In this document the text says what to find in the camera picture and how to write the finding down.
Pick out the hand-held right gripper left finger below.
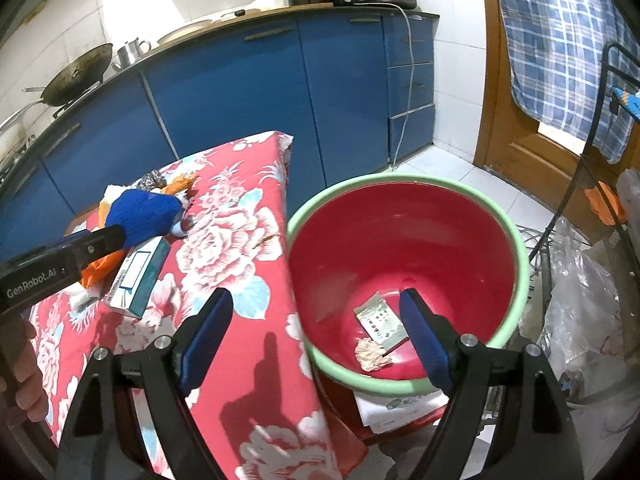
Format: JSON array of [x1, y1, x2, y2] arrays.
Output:
[[56, 287, 235, 480]]

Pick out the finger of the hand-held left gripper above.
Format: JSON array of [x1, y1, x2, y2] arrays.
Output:
[[70, 224, 127, 267]]

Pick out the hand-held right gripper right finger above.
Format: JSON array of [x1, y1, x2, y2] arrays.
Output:
[[398, 287, 585, 480]]

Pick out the white tissue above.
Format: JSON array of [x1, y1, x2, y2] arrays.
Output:
[[100, 184, 132, 213]]

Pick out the blue knit cloth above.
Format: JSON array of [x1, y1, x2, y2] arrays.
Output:
[[103, 189, 183, 251]]

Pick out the red basin with green rim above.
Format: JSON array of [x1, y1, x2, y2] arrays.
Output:
[[286, 172, 531, 396]]

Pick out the person's left hand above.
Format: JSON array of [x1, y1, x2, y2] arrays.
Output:
[[0, 316, 51, 413]]

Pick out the orange crumpled wrapper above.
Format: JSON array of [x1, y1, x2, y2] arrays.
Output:
[[79, 251, 125, 288]]

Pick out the silver foil packet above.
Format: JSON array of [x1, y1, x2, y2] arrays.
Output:
[[352, 294, 410, 353]]

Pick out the white and teal carton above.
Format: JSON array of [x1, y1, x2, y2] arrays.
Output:
[[102, 236, 171, 320]]

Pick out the pinkish crumpled tissue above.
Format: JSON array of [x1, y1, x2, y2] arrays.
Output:
[[354, 338, 393, 372]]

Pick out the white printed paper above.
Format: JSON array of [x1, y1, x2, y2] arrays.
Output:
[[355, 390, 451, 433]]

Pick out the steel wool scourer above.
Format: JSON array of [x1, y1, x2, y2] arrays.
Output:
[[136, 170, 168, 192]]

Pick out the red floral tablecloth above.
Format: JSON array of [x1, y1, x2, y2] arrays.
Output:
[[27, 130, 351, 480]]

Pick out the clear plastic bags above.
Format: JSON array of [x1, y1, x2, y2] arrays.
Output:
[[520, 169, 640, 411]]

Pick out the dark wok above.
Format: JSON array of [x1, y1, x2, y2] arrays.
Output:
[[22, 42, 115, 108]]

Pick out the steel kettle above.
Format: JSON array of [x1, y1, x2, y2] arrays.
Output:
[[112, 37, 152, 72]]

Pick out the blue kitchen cabinets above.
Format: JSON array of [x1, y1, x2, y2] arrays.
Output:
[[0, 9, 441, 261]]

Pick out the wooden door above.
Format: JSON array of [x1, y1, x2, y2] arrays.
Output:
[[472, 0, 632, 241]]

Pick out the black metal rack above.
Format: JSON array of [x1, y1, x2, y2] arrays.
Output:
[[529, 42, 640, 261]]

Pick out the blue plaid cloth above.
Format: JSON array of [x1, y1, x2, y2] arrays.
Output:
[[490, 0, 640, 163]]

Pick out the grey floor cables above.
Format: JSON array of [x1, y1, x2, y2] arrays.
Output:
[[515, 224, 557, 262]]

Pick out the steel utensil handle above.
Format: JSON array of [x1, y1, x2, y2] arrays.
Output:
[[0, 97, 48, 133]]

